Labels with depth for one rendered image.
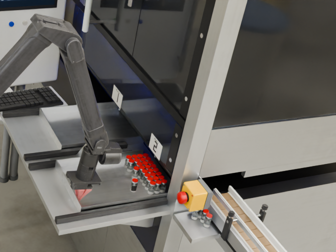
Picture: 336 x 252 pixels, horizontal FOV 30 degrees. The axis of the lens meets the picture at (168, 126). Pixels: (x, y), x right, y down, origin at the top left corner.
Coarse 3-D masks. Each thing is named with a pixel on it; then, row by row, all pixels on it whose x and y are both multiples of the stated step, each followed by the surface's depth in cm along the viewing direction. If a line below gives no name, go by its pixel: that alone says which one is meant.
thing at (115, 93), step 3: (114, 87) 244; (114, 90) 245; (117, 90) 242; (114, 93) 245; (117, 93) 242; (120, 93) 240; (114, 96) 245; (120, 96) 240; (114, 99) 245; (120, 99) 241; (117, 102) 243; (120, 102) 241; (117, 105) 244; (120, 105) 241
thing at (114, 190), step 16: (64, 160) 221; (64, 176) 212; (112, 176) 223; (128, 176) 225; (96, 192) 214; (112, 192) 215; (128, 192) 217; (144, 192) 219; (160, 192) 220; (80, 208) 201; (96, 208) 204
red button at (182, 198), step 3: (180, 192) 201; (183, 192) 201; (177, 195) 202; (180, 195) 200; (183, 195) 200; (186, 195) 201; (177, 198) 202; (180, 198) 200; (183, 198) 200; (186, 198) 200; (180, 201) 201; (183, 201) 200; (186, 201) 201
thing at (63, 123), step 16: (48, 112) 248; (64, 112) 252; (112, 112) 259; (48, 128) 238; (64, 128) 243; (80, 128) 245; (112, 128) 249; (128, 128) 252; (64, 144) 228; (80, 144) 231; (128, 144) 242
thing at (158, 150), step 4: (152, 136) 220; (152, 140) 221; (156, 140) 218; (152, 144) 221; (160, 144) 216; (152, 148) 221; (156, 148) 218; (160, 148) 216; (156, 152) 219; (160, 152) 216; (156, 156) 219
